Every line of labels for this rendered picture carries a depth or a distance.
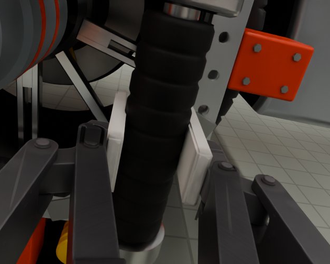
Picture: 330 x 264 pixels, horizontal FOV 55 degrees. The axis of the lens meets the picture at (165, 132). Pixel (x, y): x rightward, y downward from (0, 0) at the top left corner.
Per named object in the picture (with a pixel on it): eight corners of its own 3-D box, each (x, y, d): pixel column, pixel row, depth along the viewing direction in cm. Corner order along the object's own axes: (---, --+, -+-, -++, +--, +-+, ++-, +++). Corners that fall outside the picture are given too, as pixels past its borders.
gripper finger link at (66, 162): (95, 202, 13) (19, 193, 13) (106, 146, 18) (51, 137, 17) (100, 172, 12) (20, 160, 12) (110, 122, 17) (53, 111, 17)
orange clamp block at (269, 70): (213, 73, 45) (272, 86, 47) (227, 89, 38) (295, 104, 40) (228, 23, 43) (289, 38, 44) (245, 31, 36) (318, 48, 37)
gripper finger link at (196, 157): (197, 152, 14) (213, 155, 14) (182, 101, 21) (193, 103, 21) (182, 206, 15) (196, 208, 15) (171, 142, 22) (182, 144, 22)
